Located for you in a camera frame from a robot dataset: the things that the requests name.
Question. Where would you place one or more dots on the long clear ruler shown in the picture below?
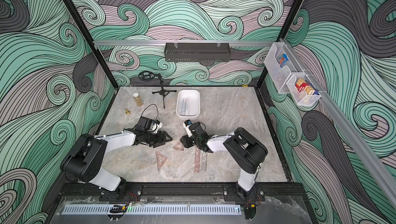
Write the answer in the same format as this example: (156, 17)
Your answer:
(203, 161)

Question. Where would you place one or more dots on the white plastic storage box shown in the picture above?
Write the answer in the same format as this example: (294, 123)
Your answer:
(195, 100)

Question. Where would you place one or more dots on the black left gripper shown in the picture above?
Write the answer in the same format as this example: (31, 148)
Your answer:
(161, 141)

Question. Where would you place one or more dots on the red box in bin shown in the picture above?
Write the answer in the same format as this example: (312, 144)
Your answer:
(302, 85)

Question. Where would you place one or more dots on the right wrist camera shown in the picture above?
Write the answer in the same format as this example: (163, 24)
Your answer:
(186, 125)

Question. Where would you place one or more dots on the black vertical frame post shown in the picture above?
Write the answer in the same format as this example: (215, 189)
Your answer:
(286, 29)
(88, 38)

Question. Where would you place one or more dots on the black front frame beam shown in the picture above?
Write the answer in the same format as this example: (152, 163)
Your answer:
(186, 189)

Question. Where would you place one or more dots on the black vertical frame post left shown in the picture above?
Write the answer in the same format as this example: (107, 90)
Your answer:
(88, 38)

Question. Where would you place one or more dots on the aluminium rail right wall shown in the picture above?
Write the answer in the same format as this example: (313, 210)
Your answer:
(341, 118)

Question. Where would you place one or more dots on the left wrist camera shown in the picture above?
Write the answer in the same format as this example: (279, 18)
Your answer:
(145, 124)

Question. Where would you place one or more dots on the black vertical frame post right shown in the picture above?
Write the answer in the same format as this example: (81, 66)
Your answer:
(286, 29)

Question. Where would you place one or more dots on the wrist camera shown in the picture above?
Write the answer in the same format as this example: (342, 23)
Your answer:
(145, 124)
(186, 125)

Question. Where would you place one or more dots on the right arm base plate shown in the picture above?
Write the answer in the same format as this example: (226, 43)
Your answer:
(234, 192)

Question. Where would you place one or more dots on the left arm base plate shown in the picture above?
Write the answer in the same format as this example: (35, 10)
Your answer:
(124, 193)

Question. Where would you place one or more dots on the clear wall bin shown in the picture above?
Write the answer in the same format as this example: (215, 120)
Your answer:
(279, 75)
(302, 98)

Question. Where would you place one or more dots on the spice jar with white lid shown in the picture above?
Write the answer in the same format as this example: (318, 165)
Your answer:
(138, 99)

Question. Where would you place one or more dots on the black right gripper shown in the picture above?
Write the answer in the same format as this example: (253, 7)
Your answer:
(191, 139)

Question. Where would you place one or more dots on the blue red packet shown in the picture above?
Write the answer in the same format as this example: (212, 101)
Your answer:
(282, 60)

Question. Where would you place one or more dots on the black tripod headphone stand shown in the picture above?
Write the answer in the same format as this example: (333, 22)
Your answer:
(149, 76)

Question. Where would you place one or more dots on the long pink ruler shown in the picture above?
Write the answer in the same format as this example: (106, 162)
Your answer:
(197, 160)

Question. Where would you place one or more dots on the clear wall bin upper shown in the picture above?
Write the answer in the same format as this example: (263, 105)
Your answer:
(279, 75)

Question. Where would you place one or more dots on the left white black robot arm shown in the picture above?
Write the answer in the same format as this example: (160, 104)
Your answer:
(84, 160)

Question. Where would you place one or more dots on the clear wall bin lower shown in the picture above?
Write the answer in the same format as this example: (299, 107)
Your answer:
(302, 98)

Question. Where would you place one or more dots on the clear semicircle protractor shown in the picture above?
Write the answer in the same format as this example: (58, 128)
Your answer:
(184, 110)

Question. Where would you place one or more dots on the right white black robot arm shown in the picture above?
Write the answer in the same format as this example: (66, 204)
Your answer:
(247, 151)

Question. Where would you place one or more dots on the white slotted cable duct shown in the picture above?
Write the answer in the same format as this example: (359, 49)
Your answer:
(155, 209)

